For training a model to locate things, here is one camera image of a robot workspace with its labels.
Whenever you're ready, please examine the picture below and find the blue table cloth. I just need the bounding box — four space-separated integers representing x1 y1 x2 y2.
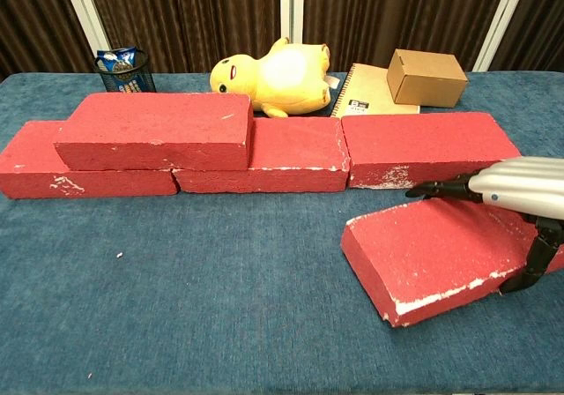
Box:
0 71 564 395

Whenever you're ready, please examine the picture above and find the yellow plush toy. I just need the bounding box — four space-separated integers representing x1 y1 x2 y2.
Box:
209 37 332 118

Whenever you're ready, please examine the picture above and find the red foam brick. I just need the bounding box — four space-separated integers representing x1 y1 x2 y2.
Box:
53 91 256 173
339 197 564 329
171 116 352 194
0 120 181 200
341 111 525 190

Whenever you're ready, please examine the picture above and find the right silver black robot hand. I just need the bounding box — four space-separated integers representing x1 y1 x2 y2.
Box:
404 156 564 295

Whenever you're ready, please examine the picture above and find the kraft spiral notebook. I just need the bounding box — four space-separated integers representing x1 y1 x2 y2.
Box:
330 63 422 118

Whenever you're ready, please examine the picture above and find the white partition frame post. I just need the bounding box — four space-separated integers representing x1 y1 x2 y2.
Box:
58 0 111 61
472 0 535 72
278 0 306 44

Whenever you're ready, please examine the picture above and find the small cardboard box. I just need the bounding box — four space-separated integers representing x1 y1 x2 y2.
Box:
386 48 469 108

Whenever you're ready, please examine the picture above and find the blue snack packet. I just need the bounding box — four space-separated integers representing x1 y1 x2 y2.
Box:
96 47 153 94

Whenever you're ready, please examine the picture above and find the dark brown pleated curtain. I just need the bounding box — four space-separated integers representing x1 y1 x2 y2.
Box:
302 0 516 72
83 0 283 74
0 0 92 82
489 0 564 72

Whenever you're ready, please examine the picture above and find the black mesh pen holder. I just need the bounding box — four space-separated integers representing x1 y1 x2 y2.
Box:
93 48 158 94

